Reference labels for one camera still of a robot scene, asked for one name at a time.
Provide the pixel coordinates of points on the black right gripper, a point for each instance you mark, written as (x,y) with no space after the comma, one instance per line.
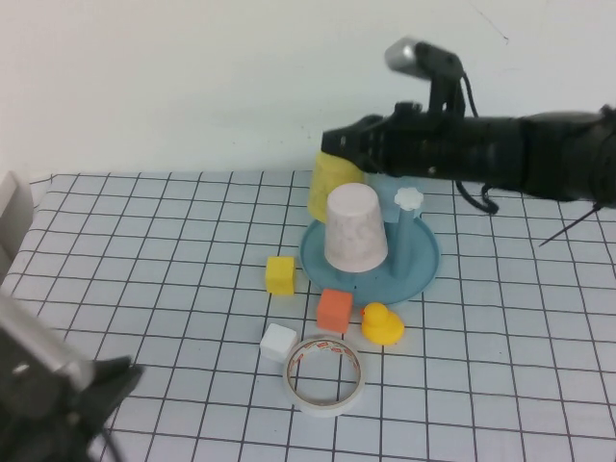
(447,149)

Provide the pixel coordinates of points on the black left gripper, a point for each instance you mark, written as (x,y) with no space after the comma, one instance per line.
(33,423)

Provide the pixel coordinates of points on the pink plastic cup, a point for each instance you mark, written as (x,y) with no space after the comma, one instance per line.
(353,231)

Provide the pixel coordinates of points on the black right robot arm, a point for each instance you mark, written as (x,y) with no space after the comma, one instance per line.
(568,154)

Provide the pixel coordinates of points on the yellow plastic cup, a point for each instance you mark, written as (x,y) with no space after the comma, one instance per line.
(322,192)

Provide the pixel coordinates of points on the teal cup stand with pegs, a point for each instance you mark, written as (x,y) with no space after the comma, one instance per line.
(414,284)

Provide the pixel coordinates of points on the yellow foam cube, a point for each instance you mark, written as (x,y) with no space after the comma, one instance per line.
(280,276)

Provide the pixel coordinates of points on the orange foam cube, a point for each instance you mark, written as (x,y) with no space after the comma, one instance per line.
(333,310)

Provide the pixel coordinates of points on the white foam cube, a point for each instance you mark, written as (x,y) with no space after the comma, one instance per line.
(278,342)

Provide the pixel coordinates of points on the yellow rubber duck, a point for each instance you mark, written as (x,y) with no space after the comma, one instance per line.
(380,327)

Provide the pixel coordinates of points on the white board beside table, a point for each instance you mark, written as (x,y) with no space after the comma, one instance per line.
(12,207)

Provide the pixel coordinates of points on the white tape roll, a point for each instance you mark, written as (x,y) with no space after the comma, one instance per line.
(317,408)

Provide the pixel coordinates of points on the thin black zip tie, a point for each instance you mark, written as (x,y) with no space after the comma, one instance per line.
(568,226)

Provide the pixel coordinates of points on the white black checkered tablecloth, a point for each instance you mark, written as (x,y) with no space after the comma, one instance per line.
(481,337)

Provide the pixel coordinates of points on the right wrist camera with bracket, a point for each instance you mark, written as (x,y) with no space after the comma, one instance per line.
(402,55)

